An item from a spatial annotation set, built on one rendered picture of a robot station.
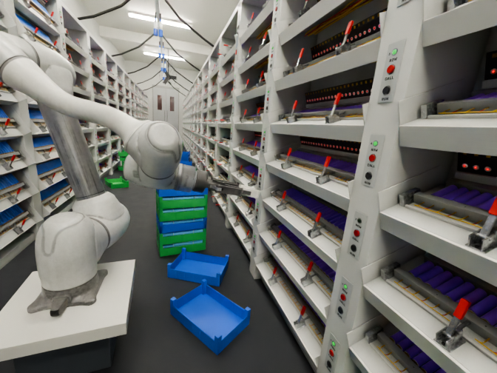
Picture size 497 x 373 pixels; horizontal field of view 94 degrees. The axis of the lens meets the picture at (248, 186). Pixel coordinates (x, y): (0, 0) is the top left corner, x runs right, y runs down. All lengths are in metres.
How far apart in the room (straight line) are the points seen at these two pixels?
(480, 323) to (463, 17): 0.53
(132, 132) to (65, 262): 0.48
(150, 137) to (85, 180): 0.54
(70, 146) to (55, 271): 0.43
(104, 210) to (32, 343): 0.43
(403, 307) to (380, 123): 0.41
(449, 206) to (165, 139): 0.61
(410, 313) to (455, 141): 0.35
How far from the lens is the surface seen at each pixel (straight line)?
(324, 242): 0.83
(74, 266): 0.94
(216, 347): 1.07
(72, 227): 0.92
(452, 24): 0.61
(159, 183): 0.74
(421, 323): 0.64
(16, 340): 0.97
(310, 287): 0.95
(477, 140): 0.53
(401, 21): 0.67
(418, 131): 0.57
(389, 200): 0.63
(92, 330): 0.91
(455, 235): 0.56
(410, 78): 0.61
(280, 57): 1.23
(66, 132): 1.08
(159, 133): 0.58
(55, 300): 1.00
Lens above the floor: 0.84
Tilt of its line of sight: 14 degrees down
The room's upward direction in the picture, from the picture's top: 5 degrees clockwise
